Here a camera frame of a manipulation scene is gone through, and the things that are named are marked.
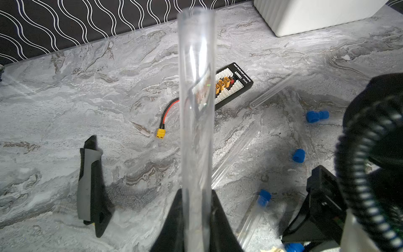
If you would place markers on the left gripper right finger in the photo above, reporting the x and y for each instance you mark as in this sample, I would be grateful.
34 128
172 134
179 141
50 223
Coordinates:
222 237

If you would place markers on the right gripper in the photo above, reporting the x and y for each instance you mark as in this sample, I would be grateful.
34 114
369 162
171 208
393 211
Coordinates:
322 215

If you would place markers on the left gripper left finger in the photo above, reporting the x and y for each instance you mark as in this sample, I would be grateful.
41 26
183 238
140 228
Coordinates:
171 237

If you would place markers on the clear test tube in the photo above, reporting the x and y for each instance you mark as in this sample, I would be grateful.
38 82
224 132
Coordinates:
234 153
196 53
250 224
273 90

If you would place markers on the blue stopper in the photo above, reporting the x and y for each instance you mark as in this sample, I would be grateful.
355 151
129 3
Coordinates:
312 116
299 156
264 198
323 115
294 247

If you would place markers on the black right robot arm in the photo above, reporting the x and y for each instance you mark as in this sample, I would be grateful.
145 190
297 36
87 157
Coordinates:
359 207

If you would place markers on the white box brown lid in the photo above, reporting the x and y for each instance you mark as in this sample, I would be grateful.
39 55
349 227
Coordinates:
298 16

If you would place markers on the black charging board with cable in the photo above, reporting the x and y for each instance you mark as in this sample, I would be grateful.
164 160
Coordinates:
231 82

